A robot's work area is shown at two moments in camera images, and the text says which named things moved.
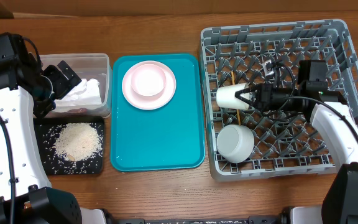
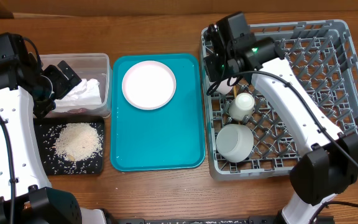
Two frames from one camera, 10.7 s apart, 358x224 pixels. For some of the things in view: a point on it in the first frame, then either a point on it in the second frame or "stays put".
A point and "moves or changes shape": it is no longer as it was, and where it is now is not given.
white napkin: [86, 92] stays put
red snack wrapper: [81, 110] stays put
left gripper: [62, 82] stays put
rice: [78, 142] stays put
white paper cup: [225, 97] moves or changes shape
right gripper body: [274, 97] to [221, 65]
